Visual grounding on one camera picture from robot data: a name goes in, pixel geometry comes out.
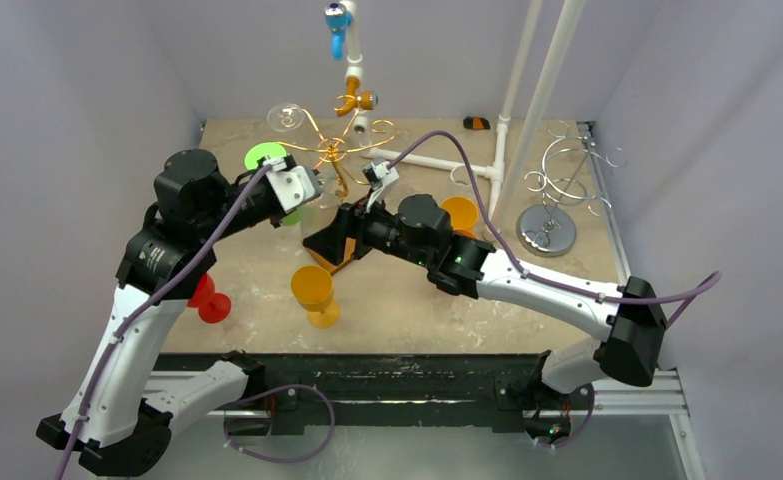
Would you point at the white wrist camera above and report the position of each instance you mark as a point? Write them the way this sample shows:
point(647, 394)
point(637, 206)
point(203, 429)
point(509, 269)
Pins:
point(293, 184)
point(381, 177)

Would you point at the clear wine glass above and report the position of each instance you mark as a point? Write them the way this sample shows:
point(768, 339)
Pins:
point(459, 178)
point(285, 117)

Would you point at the yellow-orange plastic goblet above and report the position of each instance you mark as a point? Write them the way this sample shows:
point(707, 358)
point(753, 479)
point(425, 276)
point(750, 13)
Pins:
point(313, 289)

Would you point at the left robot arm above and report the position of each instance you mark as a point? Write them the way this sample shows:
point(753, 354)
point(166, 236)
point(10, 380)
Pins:
point(112, 426)

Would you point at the yellow faucet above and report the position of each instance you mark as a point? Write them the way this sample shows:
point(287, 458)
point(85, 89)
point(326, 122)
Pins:
point(354, 98)

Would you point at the yellow plastic goblet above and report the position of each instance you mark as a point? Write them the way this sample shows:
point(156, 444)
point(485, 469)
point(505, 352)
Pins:
point(463, 212)

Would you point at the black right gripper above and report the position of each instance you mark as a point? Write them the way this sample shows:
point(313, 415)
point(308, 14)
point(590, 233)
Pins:
point(357, 226)

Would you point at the orange plastic goblet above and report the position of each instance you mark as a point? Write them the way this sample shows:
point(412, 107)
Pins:
point(465, 233)

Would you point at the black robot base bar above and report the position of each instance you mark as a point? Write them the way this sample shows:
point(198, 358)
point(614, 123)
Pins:
point(501, 392)

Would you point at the gold wire wine glass rack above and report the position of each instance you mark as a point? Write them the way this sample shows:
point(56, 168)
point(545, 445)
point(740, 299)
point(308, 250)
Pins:
point(330, 149)

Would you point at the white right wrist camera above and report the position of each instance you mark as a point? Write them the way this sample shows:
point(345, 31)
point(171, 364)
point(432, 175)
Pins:
point(381, 177)

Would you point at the chrome spiral glass rack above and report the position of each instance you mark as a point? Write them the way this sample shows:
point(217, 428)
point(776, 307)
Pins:
point(546, 228)

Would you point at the small clear glass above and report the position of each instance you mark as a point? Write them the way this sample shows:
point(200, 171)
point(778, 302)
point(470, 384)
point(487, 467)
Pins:
point(321, 205)

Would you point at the red plastic goblet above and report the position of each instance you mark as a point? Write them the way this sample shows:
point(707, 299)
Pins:
point(211, 306)

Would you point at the green plastic goblet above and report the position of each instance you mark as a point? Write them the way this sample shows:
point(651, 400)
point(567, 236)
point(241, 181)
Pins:
point(252, 161)

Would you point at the blue faucet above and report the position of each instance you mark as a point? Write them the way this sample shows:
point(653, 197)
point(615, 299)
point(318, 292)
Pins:
point(338, 19)

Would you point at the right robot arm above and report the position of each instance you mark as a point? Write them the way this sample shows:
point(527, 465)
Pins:
point(624, 328)

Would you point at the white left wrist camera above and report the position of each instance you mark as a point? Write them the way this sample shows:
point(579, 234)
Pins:
point(293, 184)

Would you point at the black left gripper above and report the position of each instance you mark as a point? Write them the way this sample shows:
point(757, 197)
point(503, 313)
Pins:
point(276, 220)

